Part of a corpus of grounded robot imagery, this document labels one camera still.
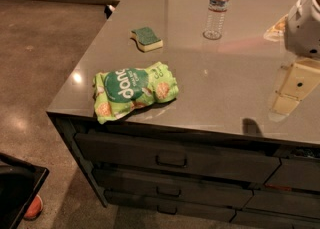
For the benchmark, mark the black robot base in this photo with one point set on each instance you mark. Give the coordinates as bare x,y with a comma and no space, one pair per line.
20,182

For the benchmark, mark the dark grey drawer cabinet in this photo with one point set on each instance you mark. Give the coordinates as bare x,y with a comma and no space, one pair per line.
214,152

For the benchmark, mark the green and yellow sponge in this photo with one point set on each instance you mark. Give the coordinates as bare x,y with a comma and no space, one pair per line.
146,40

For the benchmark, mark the clear plastic water bottle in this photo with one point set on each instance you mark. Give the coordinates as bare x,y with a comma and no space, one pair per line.
215,19

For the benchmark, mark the orange wheel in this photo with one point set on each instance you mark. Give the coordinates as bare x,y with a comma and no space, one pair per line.
34,209

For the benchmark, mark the green snack bag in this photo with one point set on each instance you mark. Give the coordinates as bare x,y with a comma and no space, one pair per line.
118,93

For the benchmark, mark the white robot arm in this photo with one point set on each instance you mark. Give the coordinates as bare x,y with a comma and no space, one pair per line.
302,29

